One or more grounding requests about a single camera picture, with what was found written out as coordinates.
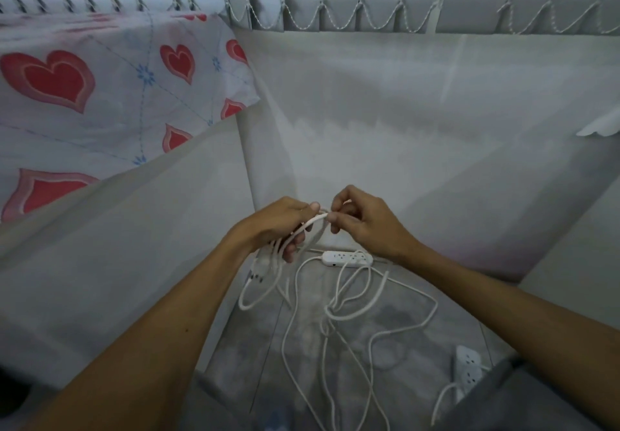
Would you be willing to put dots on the person's left hand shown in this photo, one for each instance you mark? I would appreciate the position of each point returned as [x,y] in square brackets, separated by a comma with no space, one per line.
[271,222]

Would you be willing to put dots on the person's right hand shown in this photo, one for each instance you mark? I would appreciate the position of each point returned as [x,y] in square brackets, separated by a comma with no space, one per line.
[375,224]

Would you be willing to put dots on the person's right thumb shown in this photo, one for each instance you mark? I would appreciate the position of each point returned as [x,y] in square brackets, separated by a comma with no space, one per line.
[339,224]

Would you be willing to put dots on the person's left thumb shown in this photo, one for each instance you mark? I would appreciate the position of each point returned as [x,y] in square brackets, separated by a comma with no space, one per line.
[306,207]

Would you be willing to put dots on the person's right forearm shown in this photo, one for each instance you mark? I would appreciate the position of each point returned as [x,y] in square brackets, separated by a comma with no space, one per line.
[523,319]

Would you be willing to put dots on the person's left forearm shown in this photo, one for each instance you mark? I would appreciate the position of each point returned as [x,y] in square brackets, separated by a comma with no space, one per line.
[145,348]

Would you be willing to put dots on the long white power strip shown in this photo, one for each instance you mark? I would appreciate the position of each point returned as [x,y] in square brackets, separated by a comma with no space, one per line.
[346,258]

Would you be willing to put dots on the white power plug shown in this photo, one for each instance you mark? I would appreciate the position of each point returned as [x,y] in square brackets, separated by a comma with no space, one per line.
[259,268]

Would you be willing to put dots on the white hanging backdrop sheet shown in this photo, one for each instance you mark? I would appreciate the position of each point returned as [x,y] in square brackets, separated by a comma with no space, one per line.
[436,144]

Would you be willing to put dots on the white draped backdrop cloth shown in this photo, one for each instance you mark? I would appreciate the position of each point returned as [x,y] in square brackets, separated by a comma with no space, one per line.
[121,251]

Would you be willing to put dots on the short white power strip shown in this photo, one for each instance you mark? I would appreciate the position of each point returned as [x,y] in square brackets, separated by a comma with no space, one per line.
[467,365]

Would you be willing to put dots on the red heart print bedsheet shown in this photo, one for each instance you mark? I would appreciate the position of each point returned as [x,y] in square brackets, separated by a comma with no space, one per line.
[97,101]

